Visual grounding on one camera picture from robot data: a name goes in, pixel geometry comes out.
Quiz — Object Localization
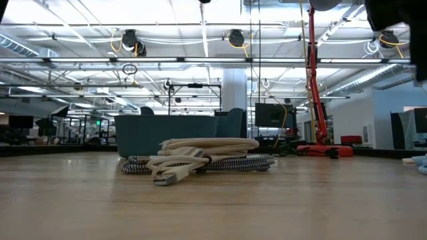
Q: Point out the black background screen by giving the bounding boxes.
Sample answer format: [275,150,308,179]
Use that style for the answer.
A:
[254,103,297,129]

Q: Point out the small teal plastic bin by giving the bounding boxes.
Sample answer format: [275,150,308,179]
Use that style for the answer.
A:
[114,115,220,158]

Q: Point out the black gantry frame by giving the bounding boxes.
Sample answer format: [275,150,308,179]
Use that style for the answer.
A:
[167,83,222,118]

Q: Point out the black ceiling cable reel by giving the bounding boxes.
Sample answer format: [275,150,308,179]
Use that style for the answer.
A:
[120,29,147,57]
[378,29,410,58]
[228,29,246,48]

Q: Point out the light blue cable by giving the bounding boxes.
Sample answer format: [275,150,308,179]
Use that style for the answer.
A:
[402,155,427,176]

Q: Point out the black computer monitor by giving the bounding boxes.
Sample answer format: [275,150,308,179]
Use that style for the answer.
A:
[413,107,427,135]

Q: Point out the red desk lamp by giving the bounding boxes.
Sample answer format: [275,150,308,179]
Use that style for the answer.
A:
[296,0,354,159]

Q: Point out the beige USB cable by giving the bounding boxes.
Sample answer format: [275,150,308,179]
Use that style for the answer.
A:
[159,138,260,158]

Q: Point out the cream cable black tie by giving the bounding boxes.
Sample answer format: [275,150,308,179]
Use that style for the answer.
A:
[146,153,258,187]

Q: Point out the small black background monitor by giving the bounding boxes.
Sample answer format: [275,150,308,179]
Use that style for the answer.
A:
[8,115,35,130]

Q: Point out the red box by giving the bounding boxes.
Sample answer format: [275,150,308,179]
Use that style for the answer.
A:
[340,135,363,146]

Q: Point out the black white braided cable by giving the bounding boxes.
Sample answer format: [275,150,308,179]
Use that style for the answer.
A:
[119,155,276,175]

